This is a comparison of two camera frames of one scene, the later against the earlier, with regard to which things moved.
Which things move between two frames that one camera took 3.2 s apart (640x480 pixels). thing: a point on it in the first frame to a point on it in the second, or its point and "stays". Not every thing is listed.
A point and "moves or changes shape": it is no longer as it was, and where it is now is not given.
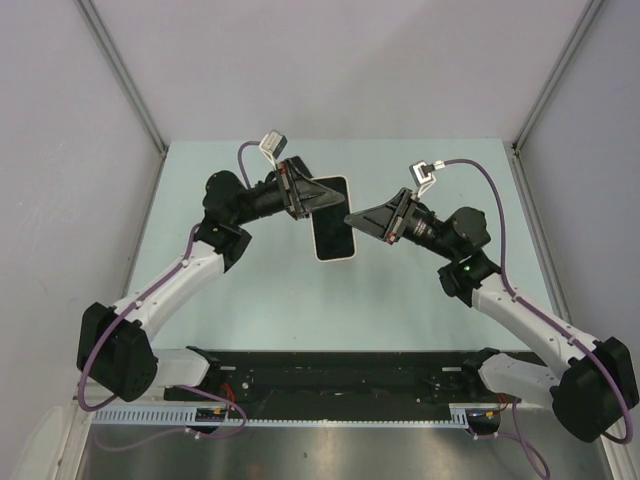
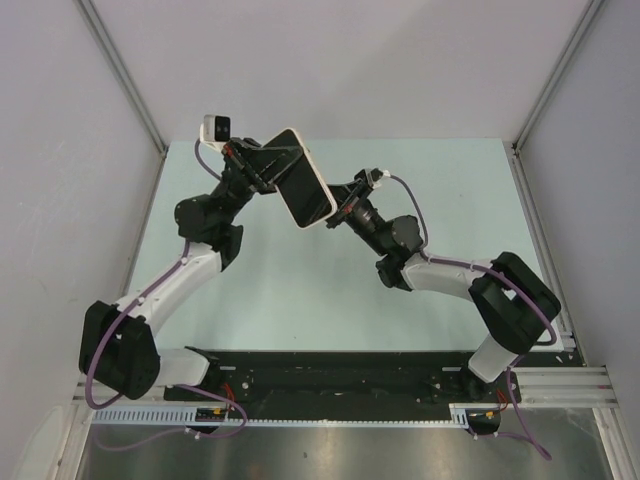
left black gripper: [301, 195] to [261, 168]
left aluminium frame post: [122, 73] stays
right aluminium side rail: [546, 260] stays
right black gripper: [388, 221] to [354, 194]
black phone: [333, 237] moves or changes shape
